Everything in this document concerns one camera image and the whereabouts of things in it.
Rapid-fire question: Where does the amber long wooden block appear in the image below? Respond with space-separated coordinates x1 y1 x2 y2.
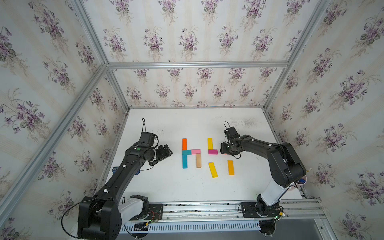
228 160 235 176

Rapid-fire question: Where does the teal wooden block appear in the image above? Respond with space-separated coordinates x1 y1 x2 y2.
182 150 193 155
182 155 188 169

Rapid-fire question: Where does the magenta wooden block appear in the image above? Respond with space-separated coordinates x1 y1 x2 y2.
208 150 218 155

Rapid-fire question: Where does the yellow short wooden block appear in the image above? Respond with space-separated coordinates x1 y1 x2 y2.
208 138 214 150

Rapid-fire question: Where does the orange wooden block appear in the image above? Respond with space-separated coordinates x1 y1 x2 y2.
182 139 187 151

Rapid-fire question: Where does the yellow long wooden block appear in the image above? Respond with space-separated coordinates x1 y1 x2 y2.
209 162 218 178

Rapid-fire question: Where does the light pink wooden block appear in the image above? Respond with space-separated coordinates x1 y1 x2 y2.
191 149 201 155

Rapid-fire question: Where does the natural beige wooden block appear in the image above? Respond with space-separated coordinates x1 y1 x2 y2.
196 154 202 168

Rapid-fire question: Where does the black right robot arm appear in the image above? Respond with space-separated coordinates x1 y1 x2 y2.
220 128 307 218

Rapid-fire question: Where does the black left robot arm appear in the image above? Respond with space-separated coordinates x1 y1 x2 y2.
66 132 173 240

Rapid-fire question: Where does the pink pen cup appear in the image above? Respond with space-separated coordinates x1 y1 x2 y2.
295 176 307 186

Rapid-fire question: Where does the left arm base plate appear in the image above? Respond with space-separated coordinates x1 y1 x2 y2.
129 204 164 222

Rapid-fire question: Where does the aluminium mounting rail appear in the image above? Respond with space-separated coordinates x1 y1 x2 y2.
112 199 326 224

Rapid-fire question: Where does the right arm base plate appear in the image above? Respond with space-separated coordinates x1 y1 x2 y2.
238 202 284 219

